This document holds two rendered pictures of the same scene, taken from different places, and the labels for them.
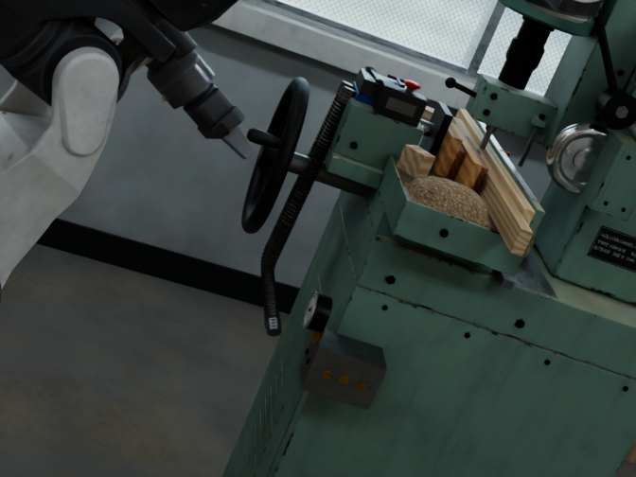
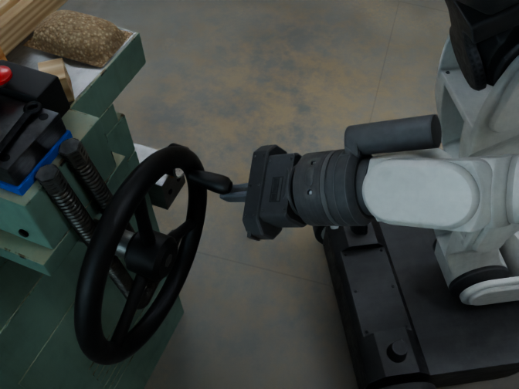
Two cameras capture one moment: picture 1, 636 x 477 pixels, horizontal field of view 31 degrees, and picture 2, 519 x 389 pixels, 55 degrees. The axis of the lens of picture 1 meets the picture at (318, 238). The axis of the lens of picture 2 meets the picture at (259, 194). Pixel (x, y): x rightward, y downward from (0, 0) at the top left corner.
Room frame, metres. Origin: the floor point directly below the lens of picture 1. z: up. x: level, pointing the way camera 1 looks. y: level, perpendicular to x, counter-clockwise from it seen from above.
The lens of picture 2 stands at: (2.15, 0.42, 1.37)
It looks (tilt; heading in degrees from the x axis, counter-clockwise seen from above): 53 degrees down; 213
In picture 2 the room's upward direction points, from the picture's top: straight up
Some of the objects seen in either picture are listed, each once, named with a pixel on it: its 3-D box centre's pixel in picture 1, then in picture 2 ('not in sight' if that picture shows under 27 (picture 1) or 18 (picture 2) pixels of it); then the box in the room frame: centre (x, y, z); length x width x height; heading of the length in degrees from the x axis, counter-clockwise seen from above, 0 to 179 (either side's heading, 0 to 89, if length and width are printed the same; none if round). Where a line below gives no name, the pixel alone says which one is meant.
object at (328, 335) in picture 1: (341, 368); (149, 174); (1.73, -0.12, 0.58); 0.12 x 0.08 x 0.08; 101
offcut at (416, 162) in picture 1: (415, 161); (55, 82); (1.86, -0.10, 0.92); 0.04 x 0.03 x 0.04; 53
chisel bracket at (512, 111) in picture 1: (510, 113); not in sight; (2.02, -0.23, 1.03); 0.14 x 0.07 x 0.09; 101
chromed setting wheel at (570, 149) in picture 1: (582, 158); not in sight; (1.92, -0.36, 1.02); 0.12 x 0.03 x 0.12; 101
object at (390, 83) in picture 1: (389, 93); (10, 121); (1.97, -0.02, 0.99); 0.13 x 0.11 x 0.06; 11
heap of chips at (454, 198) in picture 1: (452, 194); (75, 28); (1.75, -0.17, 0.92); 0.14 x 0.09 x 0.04; 101
